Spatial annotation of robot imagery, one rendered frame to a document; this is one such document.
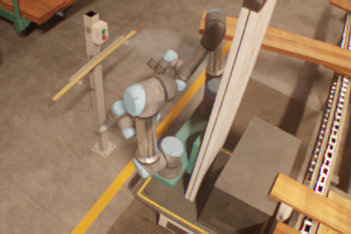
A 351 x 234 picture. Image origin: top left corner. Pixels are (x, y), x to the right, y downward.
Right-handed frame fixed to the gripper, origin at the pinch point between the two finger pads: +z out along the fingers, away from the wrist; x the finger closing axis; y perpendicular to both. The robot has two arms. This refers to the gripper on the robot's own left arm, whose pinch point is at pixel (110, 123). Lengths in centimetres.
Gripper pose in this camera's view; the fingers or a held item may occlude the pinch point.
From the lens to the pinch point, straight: 189.9
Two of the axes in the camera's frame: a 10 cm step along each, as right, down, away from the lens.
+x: -6.2, 6.4, -4.5
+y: -7.1, -7.1, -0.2
